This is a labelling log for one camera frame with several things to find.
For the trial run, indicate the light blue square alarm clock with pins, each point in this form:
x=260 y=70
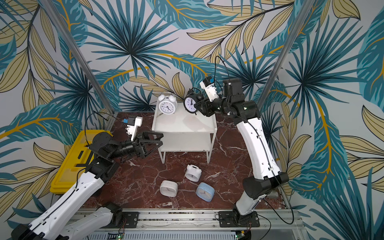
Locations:
x=205 y=192

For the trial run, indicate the right aluminium frame post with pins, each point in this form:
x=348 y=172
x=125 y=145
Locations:
x=297 y=24

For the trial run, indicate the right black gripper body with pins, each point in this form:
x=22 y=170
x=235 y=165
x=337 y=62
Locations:
x=208 y=106

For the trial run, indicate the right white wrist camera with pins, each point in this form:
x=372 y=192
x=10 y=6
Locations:
x=208 y=86

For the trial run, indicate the yellow plastic toolbox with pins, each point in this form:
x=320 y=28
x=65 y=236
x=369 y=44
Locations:
x=79 y=157

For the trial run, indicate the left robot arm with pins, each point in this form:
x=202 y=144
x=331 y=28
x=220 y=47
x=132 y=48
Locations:
x=53 y=224

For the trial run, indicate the aluminium frame post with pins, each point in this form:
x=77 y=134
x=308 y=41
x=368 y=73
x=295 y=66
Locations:
x=57 y=20
x=297 y=24

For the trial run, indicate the left aluminium frame post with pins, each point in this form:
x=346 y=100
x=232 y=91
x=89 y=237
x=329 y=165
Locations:
x=57 y=20

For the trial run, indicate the white chrome twin-bell alarm clock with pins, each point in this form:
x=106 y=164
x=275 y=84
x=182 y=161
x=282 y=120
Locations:
x=167 y=104

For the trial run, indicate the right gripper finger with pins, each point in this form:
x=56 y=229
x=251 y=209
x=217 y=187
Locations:
x=199 y=96
x=200 y=107

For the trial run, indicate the white matte twin-bell alarm clock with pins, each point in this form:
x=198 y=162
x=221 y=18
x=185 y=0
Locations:
x=193 y=173

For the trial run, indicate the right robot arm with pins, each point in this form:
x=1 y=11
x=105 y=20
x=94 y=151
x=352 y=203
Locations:
x=246 y=115

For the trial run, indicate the aluminium mounting rail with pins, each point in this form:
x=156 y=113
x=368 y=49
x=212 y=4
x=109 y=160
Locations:
x=165 y=221

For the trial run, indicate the white two-tier shelf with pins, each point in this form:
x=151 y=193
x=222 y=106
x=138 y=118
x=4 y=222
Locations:
x=185 y=132

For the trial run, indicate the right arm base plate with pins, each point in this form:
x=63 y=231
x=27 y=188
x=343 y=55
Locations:
x=233 y=219

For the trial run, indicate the white square alarm clock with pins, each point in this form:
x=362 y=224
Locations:
x=169 y=188

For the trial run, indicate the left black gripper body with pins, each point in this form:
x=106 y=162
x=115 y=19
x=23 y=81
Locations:
x=137 y=149

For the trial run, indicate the black twin-bell alarm clock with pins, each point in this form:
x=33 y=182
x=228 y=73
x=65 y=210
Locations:
x=189 y=100

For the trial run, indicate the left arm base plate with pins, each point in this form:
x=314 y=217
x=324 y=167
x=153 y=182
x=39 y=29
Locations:
x=126 y=220

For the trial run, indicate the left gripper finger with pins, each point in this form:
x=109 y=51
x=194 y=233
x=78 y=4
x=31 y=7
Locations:
x=150 y=148
x=150 y=136

